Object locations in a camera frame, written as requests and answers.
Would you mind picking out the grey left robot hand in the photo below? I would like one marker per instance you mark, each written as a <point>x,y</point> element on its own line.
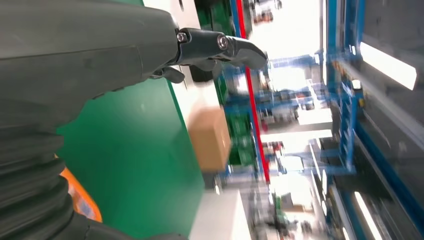
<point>82,49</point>

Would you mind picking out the orange plastic bottle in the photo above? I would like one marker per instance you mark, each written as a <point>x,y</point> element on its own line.
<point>82,202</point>

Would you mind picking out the brown cardboard box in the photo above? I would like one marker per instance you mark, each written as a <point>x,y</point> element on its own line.
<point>208,139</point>

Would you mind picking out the red pole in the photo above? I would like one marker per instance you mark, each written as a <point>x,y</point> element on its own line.
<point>253,109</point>

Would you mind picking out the white table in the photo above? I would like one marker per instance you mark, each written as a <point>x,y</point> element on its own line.
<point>218,218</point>

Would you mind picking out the blue metal rack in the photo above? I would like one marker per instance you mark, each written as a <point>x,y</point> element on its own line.
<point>348,132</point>

